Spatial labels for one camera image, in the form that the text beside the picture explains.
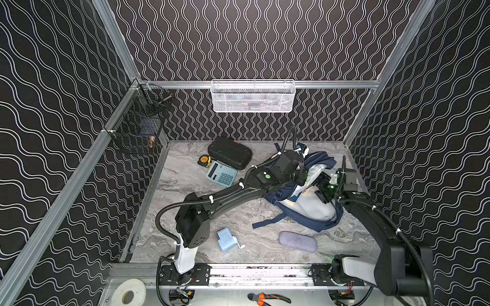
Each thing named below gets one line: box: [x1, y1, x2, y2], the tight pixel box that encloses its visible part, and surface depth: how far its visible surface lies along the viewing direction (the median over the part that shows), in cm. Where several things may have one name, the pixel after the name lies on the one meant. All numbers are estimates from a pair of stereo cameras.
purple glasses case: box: [278, 230, 318, 253], surface depth 83 cm
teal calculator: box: [205, 160, 238, 187], surface depth 105 cm
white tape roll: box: [110, 277, 147, 306], surface depth 72 cm
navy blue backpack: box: [252, 151, 344, 233], surface depth 87 cm
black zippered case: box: [207, 137, 253, 171], surface depth 109 cm
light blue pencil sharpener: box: [216, 227, 246, 253], surface depth 81 cm
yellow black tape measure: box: [197, 154, 212, 168], surface depth 110 cm
